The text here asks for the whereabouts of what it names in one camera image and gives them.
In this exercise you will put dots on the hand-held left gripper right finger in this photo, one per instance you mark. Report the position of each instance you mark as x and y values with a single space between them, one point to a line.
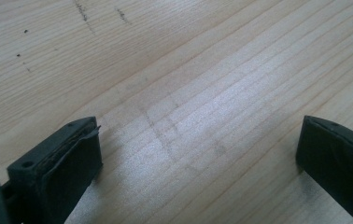
342 165

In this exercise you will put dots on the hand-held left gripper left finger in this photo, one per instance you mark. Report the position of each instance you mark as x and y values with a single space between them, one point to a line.
53 174

